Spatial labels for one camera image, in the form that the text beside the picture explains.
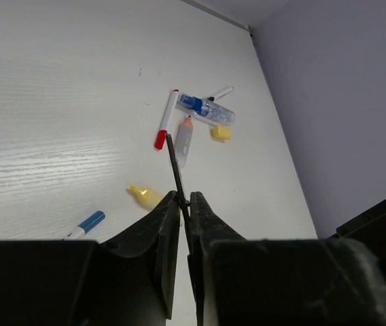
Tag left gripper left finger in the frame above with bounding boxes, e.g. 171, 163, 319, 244
0, 191, 180, 325

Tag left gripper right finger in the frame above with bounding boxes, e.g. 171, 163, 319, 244
188, 192, 386, 325

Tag blue capped white marker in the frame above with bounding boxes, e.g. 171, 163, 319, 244
63, 211, 105, 240

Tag black scissors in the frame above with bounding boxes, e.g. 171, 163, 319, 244
166, 133, 192, 254

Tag yellow eraser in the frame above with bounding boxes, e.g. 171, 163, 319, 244
211, 126, 232, 142

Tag blue clear glue bottle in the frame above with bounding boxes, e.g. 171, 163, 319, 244
177, 93, 236, 127

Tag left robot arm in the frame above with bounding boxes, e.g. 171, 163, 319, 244
0, 191, 386, 325

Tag yellow glue tube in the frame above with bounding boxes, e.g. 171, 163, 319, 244
128, 185, 164, 211

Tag red capped white marker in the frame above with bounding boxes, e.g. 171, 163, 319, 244
154, 89, 179, 150

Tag grey pencil shaped case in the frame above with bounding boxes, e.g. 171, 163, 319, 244
174, 115, 193, 168

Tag black capped white pen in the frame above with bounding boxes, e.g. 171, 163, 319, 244
207, 86, 234, 102

